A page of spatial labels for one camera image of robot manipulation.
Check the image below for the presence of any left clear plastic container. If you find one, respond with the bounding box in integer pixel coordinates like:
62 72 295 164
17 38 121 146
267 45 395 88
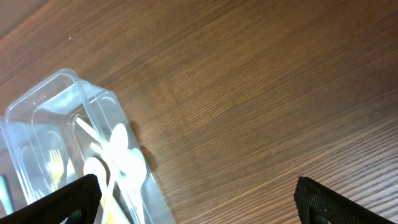
0 116 35 218

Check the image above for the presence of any white spoon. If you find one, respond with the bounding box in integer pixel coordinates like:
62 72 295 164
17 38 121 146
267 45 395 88
83 157 130 224
101 123 129 223
126 148 147 223

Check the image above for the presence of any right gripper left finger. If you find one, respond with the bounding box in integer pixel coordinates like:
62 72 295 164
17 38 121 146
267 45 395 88
1 174 102 224

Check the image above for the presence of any clear plastic container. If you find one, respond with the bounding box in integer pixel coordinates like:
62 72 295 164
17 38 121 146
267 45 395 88
1 68 174 223
0 116 35 218

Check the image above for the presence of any yellow plastic fork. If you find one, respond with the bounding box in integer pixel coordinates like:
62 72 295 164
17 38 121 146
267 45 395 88
47 149 64 191

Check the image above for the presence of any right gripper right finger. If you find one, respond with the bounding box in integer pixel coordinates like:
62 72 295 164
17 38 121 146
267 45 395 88
294 177 393 224

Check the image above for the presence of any right clear plastic container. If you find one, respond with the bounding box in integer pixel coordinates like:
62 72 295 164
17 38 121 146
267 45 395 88
1 68 174 223

